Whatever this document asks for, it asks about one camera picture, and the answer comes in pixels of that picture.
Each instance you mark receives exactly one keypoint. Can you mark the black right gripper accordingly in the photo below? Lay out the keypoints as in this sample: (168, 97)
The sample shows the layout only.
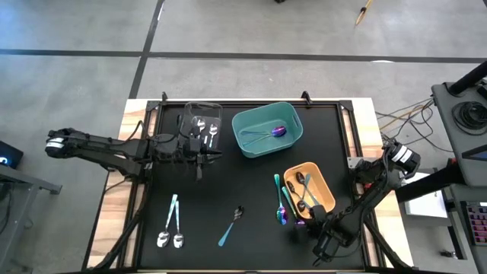
(323, 253)

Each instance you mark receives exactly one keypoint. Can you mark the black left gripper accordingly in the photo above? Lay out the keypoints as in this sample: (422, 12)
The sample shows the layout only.
(184, 150)

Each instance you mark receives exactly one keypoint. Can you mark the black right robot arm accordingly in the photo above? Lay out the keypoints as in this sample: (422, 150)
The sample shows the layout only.
(365, 201)

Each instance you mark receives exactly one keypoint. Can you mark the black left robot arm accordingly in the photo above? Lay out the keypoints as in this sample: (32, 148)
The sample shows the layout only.
(106, 146)

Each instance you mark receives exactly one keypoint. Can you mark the clear plastic bin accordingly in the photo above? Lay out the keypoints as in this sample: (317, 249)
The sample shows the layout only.
(217, 114)

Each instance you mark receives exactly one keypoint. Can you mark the mustard orange plastic bin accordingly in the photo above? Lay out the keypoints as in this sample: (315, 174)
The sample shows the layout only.
(323, 190)

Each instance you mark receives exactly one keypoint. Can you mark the black table mat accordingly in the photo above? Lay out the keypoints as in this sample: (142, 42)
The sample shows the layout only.
(258, 247)

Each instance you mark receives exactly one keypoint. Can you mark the teal plastic bin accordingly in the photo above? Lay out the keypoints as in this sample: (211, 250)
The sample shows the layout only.
(258, 122)

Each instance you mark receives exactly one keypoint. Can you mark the white box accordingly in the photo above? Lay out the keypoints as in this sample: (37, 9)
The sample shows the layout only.
(426, 201)

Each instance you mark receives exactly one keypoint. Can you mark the black cart beam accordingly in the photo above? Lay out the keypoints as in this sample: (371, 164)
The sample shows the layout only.
(430, 182)

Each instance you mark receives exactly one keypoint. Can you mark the lit keypad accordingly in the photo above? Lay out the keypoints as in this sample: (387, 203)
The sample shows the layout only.
(480, 224)

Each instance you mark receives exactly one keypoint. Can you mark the grey equipment cart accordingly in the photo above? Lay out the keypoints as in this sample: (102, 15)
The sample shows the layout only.
(447, 125)

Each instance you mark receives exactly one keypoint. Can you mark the dark tablet screen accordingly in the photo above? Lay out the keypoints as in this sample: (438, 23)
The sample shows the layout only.
(477, 155)

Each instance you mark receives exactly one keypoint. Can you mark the grey side table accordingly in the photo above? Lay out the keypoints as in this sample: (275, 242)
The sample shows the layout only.
(23, 179)

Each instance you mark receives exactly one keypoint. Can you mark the black computer with blue light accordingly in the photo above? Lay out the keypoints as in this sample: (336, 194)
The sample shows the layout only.
(9, 156)

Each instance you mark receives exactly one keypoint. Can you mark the yellow black stick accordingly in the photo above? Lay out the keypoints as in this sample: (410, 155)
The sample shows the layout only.
(360, 16)

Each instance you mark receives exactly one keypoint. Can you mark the black pole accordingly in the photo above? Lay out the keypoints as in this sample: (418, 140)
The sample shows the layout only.
(468, 80)

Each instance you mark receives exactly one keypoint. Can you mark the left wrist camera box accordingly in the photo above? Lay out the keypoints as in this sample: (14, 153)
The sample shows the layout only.
(195, 145)

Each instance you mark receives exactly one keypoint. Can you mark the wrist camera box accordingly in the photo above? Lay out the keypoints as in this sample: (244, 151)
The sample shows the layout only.
(329, 236)
(195, 145)

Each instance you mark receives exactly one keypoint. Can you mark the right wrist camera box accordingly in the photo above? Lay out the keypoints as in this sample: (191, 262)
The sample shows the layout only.
(329, 236)

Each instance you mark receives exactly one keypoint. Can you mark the black frame clamp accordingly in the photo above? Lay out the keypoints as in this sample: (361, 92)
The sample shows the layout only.
(305, 96)
(164, 96)

